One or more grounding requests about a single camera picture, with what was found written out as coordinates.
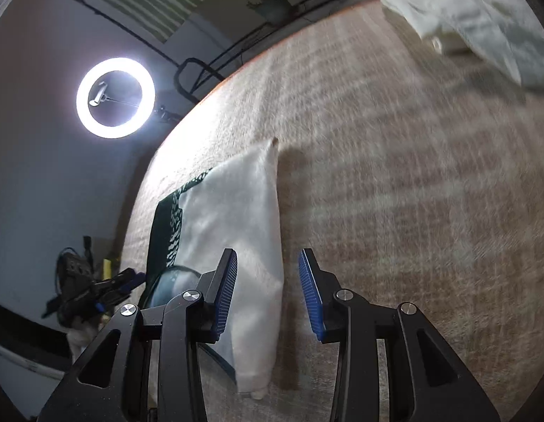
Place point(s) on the green yellow bag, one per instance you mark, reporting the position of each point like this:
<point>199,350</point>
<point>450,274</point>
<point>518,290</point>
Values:
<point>107,269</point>

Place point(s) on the phone clamp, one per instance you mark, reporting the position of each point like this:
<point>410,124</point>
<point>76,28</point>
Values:
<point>97,94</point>

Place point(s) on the beige checked blanket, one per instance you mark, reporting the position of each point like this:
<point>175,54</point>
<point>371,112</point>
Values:
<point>386,184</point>

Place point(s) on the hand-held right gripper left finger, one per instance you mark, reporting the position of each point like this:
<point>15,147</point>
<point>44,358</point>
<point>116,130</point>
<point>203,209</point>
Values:
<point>223,292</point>

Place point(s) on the green white tree-print T-shirt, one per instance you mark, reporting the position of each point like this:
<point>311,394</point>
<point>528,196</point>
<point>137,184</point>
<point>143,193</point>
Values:
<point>237,211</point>

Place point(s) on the black metal clothes rack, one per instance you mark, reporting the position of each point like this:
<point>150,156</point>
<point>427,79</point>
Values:
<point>195,59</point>

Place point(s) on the black floor device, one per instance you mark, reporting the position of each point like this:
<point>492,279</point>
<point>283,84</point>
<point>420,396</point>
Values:
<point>72,268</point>

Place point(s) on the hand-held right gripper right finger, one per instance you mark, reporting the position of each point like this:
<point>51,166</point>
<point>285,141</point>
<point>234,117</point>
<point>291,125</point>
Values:
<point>310,299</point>

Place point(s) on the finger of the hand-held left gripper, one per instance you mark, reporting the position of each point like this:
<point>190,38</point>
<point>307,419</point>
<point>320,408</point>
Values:
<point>130,274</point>
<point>116,292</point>

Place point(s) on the green striped white cloth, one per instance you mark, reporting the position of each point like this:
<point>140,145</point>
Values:
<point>157,4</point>

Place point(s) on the crumpled white cloth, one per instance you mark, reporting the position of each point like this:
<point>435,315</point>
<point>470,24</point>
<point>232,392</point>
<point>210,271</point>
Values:
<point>474,17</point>

